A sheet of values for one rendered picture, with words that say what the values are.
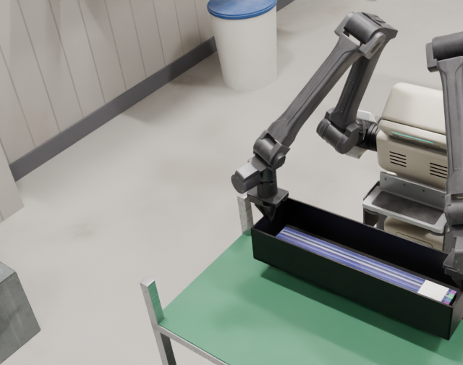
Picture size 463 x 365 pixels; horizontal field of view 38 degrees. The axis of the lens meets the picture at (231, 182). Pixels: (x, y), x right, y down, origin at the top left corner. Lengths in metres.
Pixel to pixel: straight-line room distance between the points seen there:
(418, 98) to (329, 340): 0.69
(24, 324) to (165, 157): 1.48
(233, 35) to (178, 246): 1.65
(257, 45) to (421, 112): 2.84
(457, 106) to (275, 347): 0.75
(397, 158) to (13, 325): 1.93
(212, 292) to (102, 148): 2.63
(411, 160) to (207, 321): 0.74
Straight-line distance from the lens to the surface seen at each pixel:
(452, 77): 1.61
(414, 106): 1.91
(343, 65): 1.72
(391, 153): 2.04
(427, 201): 2.06
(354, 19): 1.74
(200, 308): 1.92
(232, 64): 4.72
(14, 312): 3.21
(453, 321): 1.71
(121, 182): 4.11
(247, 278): 1.97
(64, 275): 3.59
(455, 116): 1.59
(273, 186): 1.83
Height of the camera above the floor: 2.34
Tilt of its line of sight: 37 degrees down
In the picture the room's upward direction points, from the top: 8 degrees counter-clockwise
